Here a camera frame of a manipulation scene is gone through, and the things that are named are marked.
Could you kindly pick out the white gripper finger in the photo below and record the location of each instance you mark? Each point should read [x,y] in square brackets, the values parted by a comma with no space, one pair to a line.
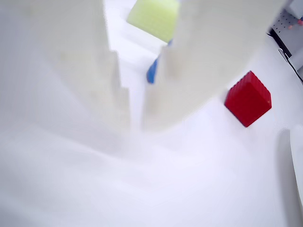
[59,71]
[213,47]

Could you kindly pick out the blue round ribbed block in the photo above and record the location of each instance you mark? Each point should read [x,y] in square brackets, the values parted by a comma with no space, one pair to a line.
[152,71]

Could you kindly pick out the red cube block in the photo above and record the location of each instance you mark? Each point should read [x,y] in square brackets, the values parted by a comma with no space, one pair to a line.
[248,99]

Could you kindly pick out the pale yellow foam block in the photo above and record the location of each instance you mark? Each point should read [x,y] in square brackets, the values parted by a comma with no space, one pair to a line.
[154,16]

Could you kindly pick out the white round dish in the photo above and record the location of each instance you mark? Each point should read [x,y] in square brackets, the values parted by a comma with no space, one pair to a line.
[299,153]

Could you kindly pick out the grey perforated panel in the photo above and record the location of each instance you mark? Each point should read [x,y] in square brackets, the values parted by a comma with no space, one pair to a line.
[284,23]

